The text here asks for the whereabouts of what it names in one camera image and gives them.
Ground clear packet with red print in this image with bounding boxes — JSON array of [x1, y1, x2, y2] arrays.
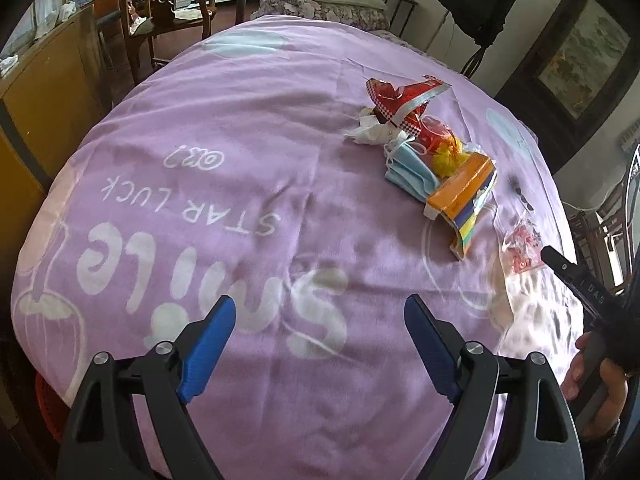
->
[[500, 220, 548, 276]]

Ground black hanging jacket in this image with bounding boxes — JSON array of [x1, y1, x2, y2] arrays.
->
[[425, 0, 516, 48]]

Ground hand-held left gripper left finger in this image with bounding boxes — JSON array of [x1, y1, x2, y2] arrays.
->
[[57, 296, 236, 480]]

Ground wooden armchair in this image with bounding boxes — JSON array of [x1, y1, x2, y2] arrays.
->
[[117, 0, 221, 86]]

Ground purple printed blanket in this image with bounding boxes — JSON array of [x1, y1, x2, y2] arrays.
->
[[10, 20, 586, 480]]

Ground white tissue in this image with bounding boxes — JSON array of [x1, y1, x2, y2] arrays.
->
[[344, 109, 416, 147]]

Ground wooden cabinet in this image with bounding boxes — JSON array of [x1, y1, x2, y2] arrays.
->
[[0, 5, 108, 241]]

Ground yellow foam mesh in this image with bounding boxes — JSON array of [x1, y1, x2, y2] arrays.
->
[[432, 137, 473, 178]]

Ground orange tissue packet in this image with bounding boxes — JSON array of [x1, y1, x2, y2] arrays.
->
[[424, 152, 498, 261]]

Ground dark framed painting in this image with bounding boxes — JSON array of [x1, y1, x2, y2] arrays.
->
[[495, 0, 640, 161]]

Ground blue face mask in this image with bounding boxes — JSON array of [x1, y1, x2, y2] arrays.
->
[[384, 137, 443, 198]]

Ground person's right hand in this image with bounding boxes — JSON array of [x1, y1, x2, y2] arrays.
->
[[560, 332, 632, 428]]

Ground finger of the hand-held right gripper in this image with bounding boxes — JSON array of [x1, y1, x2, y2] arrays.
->
[[541, 245, 623, 321]]

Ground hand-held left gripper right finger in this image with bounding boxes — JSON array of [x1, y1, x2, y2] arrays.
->
[[404, 294, 586, 480]]

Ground red checkered snack wrapper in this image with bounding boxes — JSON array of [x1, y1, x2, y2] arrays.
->
[[366, 75, 451, 128]]

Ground red plastic basket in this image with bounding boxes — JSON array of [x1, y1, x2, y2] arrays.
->
[[34, 372, 68, 443]]

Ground folded floral quilt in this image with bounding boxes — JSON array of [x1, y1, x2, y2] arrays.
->
[[250, 0, 391, 31]]

